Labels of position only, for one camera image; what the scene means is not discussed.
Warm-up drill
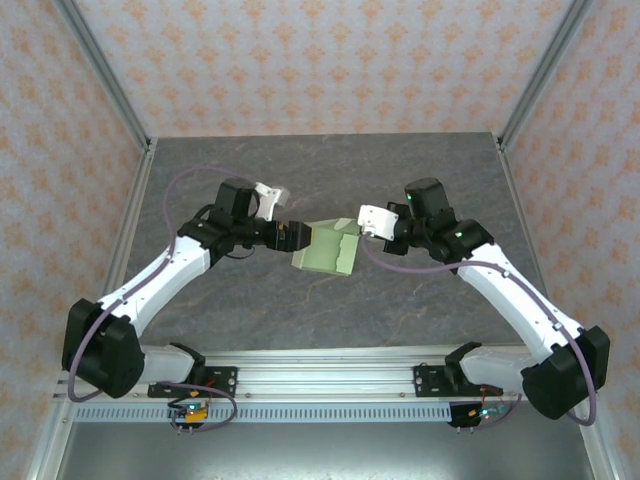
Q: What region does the aluminium frame post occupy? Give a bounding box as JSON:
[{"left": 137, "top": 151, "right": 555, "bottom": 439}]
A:
[
  {"left": 497, "top": 0, "right": 596, "bottom": 151},
  {"left": 52, "top": 0, "right": 154, "bottom": 154}
]

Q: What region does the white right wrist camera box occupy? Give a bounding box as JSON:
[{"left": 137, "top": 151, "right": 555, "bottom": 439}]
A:
[{"left": 356, "top": 203, "right": 401, "bottom": 242}]

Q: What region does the small circuit board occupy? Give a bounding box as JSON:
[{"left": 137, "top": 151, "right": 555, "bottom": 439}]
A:
[
  {"left": 168, "top": 399, "right": 211, "bottom": 427},
  {"left": 455, "top": 403, "right": 512, "bottom": 429}
]

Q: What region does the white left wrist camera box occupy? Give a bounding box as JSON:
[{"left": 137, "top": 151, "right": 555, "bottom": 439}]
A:
[{"left": 252, "top": 180, "right": 292, "bottom": 223}]

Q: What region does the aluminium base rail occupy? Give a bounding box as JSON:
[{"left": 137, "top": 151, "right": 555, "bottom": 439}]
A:
[{"left": 53, "top": 348, "right": 604, "bottom": 402}]

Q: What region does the slotted grey cable duct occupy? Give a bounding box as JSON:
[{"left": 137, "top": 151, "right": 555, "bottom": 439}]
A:
[{"left": 72, "top": 402, "right": 455, "bottom": 424}]

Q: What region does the green paper box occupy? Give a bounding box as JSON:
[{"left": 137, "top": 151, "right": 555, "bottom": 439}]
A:
[{"left": 289, "top": 217, "right": 362, "bottom": 278}]

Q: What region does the grey metal sheet panel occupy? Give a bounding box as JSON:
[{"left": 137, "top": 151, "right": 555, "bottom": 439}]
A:
[{"left": 54, "top": 422, "right": 594, "bottom": 480}]

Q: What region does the aluminium table side rail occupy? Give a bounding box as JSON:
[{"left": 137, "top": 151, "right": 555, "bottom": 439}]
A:
[
  {"left": 494, "top": 134, "right": 619, "bottom": 480},
  {"left": 24, "top": 138, "right": 159, "bottom": 480}
]

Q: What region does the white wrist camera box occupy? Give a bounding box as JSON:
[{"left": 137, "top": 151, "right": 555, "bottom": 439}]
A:
[
  {"left": 252, "top": 180, "right": 292, "bottom": 223},
  {"left": 356, "top": 203, "right": 401, "bottom": 242}
]

